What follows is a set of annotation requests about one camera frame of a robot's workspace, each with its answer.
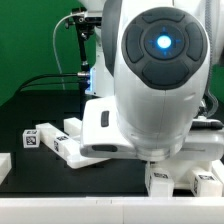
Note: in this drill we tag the black camera on stand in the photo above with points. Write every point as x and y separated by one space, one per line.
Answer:
84 23

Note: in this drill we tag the white front fence rail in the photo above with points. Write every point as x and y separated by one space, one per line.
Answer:
112 211

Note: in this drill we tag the white left fence rail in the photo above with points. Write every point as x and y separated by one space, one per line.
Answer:
5 165

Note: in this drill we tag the white chair seat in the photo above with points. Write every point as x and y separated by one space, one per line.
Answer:
179 170

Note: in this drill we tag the white chair back frame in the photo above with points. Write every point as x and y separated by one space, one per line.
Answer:
66 144

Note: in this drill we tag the white tagged cube nut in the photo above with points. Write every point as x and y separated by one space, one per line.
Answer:
31 138

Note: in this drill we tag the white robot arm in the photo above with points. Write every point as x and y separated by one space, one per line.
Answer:
159 53

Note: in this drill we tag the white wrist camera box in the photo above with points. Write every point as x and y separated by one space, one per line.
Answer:
100 135

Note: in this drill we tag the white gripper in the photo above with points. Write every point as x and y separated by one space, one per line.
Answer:
197 145

